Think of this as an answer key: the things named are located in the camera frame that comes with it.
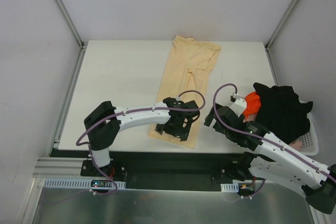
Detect cream yellow t shirt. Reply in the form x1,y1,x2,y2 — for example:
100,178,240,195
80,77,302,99
148,36,222,148

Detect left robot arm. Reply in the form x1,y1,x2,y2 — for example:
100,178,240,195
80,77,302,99
84,98,200,176

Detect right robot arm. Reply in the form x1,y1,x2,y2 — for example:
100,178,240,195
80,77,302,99
204,104,335,215

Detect orange t shirt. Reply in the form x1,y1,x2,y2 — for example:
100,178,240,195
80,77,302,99
243,91,261,120

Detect black t shirt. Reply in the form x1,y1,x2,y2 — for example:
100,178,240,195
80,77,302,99
253,82,313,144

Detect pink garment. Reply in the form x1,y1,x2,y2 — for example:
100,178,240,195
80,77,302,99
289,140,302,151

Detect white laundry basket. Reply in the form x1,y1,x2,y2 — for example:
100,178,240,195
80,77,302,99
289,112,319,156

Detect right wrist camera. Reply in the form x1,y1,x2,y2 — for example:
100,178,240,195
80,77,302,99
229,92,247,117

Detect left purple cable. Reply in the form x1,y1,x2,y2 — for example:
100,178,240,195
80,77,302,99
76,90,206,196

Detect purple cable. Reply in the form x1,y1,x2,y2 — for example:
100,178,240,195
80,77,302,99
76,90,206,196
213,83,336,201

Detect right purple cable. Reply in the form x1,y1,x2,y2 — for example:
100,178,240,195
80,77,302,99
213,83,336,201

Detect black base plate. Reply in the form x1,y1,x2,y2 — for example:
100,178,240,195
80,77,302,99
51,150,255,191

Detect right white cable duct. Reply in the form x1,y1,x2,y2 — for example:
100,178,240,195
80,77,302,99
220,183,239,193

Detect white cable duct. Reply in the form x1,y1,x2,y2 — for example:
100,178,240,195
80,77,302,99
44,178,126,190
220,183,239,193

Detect left aluminium frame post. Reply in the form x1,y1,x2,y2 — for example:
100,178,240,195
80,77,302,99
54,0,86,49

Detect aluminium frame post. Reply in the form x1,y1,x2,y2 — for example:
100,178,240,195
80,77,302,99
265,0,300,52
54,0,86,49

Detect left white cable duct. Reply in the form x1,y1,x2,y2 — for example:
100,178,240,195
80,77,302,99
44,178,126,190

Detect right aluminium frame post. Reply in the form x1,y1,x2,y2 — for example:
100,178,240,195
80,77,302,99
265,0,300,52

